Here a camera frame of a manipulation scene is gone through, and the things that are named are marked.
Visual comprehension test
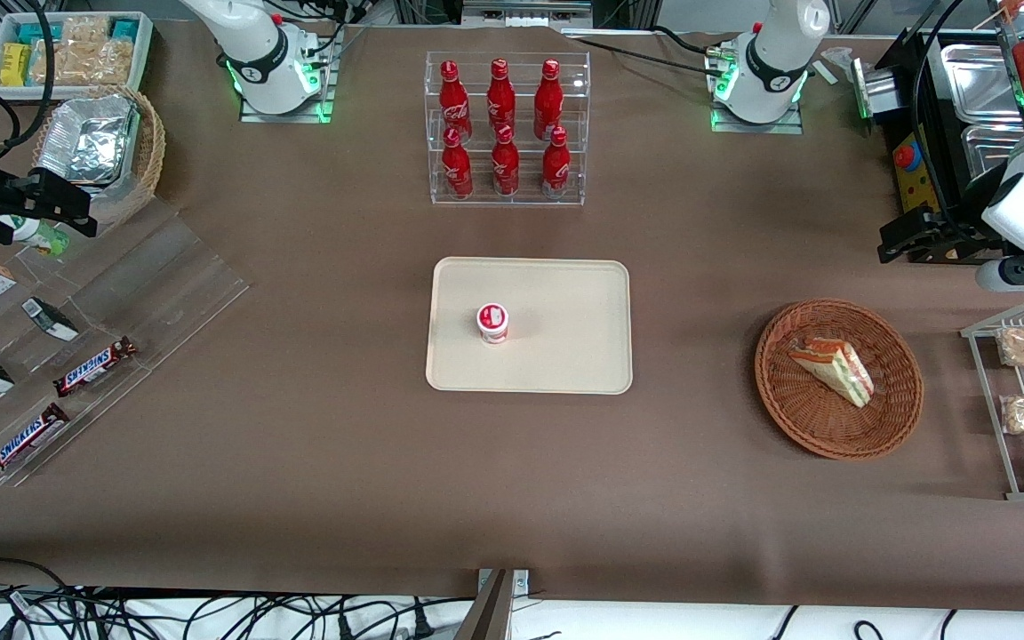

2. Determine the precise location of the triangular sandwich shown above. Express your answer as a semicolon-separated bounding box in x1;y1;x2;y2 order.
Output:
788;337;876;409

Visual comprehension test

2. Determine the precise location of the tall tan wicker basket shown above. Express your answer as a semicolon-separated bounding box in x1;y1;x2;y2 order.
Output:
32;84;166;228

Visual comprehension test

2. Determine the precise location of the round brown wicker basket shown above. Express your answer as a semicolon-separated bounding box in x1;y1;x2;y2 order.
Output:
755;299;924;460

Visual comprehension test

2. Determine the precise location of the beige rectangular serving tray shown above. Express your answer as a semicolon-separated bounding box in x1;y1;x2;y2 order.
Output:
426;257;634;395

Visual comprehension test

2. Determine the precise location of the green and white bottle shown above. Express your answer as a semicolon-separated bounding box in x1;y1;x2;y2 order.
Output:
0;213;71;258

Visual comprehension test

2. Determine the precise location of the yellow emergency stop box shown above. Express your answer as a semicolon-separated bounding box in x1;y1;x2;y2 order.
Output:
892;133;942;215

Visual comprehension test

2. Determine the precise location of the aluminium foil container stack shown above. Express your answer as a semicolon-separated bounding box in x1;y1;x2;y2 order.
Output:
36;93;140;188

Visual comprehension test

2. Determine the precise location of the small steel pan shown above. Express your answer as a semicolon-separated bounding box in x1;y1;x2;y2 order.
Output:
961;124;1024;180

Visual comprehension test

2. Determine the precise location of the clear acrylic stepped display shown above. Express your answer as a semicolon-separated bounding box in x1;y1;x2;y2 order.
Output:
0;197;252;487

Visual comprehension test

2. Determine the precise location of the yellow snack packet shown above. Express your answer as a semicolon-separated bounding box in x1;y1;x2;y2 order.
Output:
1;43;33;88

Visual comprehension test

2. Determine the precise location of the clear rice cracker bag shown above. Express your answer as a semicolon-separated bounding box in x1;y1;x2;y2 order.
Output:
31;38;136;86
61;16;114;44

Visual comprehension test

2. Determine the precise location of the Snickers chocolate bar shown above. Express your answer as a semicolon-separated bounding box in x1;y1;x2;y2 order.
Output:
0;403;71;481
53;336;139;398

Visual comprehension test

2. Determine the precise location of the large steel pan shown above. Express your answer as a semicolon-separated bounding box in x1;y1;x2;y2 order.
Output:
940;44;1012;124

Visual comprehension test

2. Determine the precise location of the steel square container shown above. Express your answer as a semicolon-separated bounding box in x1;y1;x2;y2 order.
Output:
849;58;900;122

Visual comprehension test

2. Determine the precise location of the white plastic snack bin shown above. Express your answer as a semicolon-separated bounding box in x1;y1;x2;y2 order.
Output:
0;12;155;100

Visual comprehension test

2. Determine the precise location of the brown table cover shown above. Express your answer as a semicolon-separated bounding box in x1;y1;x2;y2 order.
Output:
0;20;1024;614

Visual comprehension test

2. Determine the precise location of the red cola bottle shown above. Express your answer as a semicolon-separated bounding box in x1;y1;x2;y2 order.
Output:
491;124;521;196
540;126;572;200
441;127;475;200
533;60;564;141
438;60;474;143
486;59;517;134

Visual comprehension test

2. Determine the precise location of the clear acrylic bottle rack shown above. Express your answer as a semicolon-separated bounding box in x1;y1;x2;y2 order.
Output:
425;51;591;207

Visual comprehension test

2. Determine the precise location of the red and white yogurt cup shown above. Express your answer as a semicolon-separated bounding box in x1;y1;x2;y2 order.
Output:
476;303;510;345

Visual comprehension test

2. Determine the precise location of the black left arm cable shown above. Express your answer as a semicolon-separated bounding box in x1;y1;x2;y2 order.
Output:
915;0;968;223

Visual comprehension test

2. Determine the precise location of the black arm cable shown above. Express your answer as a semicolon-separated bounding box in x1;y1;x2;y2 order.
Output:
915;0;968;223
0;0;57;163

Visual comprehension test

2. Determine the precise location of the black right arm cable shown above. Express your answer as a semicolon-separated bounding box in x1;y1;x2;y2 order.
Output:
0;0;57;163

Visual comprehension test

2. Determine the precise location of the grey metal wire rack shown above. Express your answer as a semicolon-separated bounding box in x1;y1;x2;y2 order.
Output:
960;296;1024;502

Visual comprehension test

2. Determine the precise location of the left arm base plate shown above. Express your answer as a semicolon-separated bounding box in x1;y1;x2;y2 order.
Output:
709;40;805;135

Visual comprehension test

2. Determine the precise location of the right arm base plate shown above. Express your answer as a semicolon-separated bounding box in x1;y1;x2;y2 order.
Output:
238;25;336;124

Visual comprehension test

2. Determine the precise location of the aluminium frame profile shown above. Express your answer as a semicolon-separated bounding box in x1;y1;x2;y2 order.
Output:
457;0;595;25

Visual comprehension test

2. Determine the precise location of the grey aluminium bracket bar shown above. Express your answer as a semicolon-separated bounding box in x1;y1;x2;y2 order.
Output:
455;569;532;640

